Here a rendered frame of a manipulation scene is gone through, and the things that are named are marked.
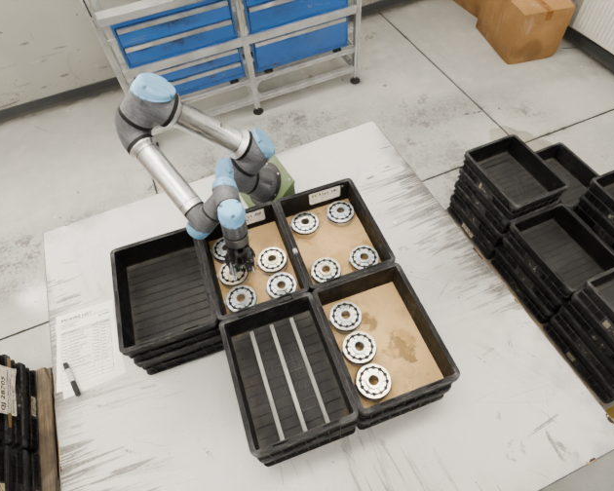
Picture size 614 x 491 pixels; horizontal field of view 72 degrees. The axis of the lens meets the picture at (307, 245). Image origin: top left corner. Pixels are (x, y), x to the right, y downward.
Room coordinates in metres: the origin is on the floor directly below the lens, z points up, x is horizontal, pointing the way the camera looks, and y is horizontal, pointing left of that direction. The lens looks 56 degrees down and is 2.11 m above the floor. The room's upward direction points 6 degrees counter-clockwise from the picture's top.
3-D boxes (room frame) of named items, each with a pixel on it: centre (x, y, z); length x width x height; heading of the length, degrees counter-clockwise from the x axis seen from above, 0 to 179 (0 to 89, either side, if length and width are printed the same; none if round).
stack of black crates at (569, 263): (0.96, -1.15, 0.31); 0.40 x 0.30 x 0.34; 18
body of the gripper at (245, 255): (0.77, 0.22, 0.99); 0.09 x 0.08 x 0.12; 14
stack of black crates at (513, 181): (1.34, -1.02, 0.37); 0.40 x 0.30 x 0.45; 17
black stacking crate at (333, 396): (0.41, 0.10, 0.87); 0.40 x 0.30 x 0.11; 14
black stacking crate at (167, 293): (0.72, 0.49, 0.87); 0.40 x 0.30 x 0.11; 14
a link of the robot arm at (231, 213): (0.78, 0.21, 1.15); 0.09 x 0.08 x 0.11; 11
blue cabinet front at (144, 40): (2.62, 0.64, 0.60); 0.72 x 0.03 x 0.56; 108
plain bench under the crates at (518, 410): (0.67, 0.13, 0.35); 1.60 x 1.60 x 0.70; 18
